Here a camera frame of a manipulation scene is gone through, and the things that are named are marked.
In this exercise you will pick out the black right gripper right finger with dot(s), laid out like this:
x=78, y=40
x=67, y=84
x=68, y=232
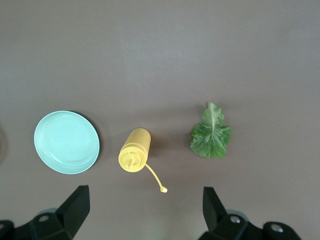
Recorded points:
x=225, y=227

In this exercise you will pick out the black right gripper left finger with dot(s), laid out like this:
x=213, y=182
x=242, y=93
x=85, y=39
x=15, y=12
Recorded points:
x=62, y=225

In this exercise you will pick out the green lettuce leaf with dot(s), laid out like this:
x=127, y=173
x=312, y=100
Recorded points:
x=211, y=140

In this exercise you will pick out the yellow squeeze bottle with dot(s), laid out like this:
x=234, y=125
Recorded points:
x=136, y=145

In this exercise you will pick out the mint green plate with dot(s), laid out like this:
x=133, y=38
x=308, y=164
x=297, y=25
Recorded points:
x=66, y=142

